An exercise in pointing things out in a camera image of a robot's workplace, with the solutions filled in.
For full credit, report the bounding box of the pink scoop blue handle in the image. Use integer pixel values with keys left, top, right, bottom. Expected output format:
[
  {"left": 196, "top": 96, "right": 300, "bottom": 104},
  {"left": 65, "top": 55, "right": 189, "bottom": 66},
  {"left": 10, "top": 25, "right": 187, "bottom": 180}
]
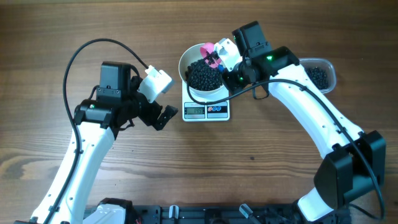
[{"left": 200, "top": 42, "right": 225, "bottom": 73}]

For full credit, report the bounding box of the pile of black beans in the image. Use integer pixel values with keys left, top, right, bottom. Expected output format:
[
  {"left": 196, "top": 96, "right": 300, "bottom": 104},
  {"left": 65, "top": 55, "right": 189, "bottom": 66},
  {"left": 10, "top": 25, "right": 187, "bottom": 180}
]
[{"left": 185, "top": 59, "right": 222, "bottom": 91}]

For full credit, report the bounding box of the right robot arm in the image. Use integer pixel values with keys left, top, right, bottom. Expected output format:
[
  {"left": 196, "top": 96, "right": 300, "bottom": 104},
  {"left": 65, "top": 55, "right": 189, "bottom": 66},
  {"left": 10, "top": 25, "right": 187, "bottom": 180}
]
[{"left": 215, "top": 21, "right": 386, "bottom": 223}]

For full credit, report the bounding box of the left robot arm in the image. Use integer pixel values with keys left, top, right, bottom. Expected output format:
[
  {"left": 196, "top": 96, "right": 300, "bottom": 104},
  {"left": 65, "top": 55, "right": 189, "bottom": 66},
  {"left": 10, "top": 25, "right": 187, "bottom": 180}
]
[{"left": 29, "top": 62, "right": 178, "bottom": 223}]

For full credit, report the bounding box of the white digital kitchen scale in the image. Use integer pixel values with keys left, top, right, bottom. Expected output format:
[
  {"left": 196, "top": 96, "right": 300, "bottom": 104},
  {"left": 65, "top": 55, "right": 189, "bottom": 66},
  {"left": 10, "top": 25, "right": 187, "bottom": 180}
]
[{"left": 182, "top": 82, "right": 230, "bottom": 122}]

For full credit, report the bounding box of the white bowl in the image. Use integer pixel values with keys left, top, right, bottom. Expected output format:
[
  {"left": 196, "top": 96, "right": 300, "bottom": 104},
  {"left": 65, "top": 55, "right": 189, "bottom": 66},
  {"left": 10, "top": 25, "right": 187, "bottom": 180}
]
[{"left": 178, "top": 43, "right": 233, "bottom": 97}]

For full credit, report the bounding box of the clear plastic container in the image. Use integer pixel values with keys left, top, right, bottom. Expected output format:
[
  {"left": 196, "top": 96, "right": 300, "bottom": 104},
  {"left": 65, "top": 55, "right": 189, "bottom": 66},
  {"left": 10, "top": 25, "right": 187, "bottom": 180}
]
[{"left": 300, "top": 58, "right": 336, "bottom": 94}]

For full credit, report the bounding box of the left black camera cable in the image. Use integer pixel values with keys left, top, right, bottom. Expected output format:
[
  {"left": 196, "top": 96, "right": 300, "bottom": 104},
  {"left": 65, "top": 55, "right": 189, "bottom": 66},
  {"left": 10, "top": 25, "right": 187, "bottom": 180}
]
[{"left": 42, "top": 38, "right": 150, "bottom": 224}]

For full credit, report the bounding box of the black camera cable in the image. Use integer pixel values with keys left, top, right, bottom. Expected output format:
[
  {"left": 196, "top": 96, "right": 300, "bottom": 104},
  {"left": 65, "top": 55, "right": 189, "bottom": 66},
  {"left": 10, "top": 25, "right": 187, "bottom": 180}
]
[
  {"left": 42, "top": 38, "right": 150, "bottom": 224},
  {"left": 185, "top": 52, "right": 386, "bottom": 222}
]

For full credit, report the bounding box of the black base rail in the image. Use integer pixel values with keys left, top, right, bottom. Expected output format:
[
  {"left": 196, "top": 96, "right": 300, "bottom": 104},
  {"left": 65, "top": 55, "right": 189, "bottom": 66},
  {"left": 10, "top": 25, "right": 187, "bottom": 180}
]
[{"left": 83, "top": 203, "right": 352, "bottom": 224}]

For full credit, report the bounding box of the right black camera cable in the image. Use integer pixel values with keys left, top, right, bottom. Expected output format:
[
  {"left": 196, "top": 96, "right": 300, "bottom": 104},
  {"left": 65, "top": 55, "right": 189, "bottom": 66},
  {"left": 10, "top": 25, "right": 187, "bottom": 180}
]
[{"left": 185, "top": 52, "right": 386, "bottom": 222}]

